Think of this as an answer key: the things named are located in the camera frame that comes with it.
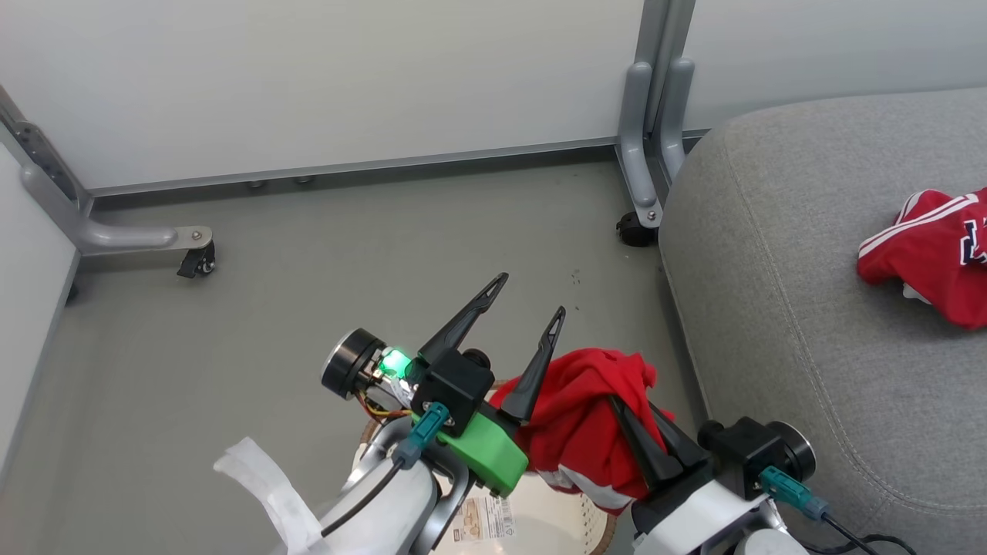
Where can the grey curved partition leg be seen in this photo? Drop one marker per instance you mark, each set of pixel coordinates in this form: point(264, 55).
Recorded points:
point(116, 235)

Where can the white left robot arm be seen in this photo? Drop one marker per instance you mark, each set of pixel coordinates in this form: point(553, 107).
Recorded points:
point(385, 512)

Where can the white fabric strip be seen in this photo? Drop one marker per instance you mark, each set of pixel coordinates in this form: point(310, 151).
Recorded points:
point(266, 482)

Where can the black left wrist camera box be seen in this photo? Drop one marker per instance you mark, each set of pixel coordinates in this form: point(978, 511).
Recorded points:
point(455, 381)

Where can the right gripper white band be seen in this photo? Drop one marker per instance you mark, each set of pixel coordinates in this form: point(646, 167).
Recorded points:
point(694, 512)

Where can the paper label sticker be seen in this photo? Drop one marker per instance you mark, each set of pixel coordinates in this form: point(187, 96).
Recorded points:
point(482, 518)

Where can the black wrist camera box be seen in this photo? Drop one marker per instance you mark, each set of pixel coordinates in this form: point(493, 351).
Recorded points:
point(744, 451)
point(455, 381)

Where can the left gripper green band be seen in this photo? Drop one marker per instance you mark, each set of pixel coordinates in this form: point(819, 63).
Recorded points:
point(482, 455)

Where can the red jersey navy lettering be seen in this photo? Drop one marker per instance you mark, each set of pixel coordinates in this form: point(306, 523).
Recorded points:
point(933, 254)

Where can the white perforated laundry basket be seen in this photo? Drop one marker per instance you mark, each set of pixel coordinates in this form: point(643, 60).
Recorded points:
point(547, 524)

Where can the grey partition base rail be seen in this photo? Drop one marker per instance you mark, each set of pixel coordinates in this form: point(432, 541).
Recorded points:
point(347, 168)

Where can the grey fabric sofa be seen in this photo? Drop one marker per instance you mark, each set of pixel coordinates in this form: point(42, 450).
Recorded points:
point(786, 308)

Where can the teal camera connector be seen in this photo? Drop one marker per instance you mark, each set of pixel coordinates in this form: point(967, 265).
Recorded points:
point(422, 435)
point(794, 493)

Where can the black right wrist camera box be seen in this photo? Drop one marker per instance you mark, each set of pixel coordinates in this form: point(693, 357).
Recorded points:
point(744, 451)

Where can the teal right camera connector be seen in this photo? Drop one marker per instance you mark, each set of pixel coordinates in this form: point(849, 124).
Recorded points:
point(794, 493)

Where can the black caster wheel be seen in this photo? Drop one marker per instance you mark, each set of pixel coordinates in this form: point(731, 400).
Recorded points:
point(634, 230)
point(197, 260)

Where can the teal left camera connector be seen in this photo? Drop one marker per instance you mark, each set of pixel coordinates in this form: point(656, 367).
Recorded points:
point(422, 435)

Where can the red garment white stripes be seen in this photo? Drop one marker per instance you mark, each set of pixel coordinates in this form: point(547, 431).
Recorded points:
point(582, 416)

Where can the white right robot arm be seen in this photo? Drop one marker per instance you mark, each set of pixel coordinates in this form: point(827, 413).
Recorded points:
point(763, 543)

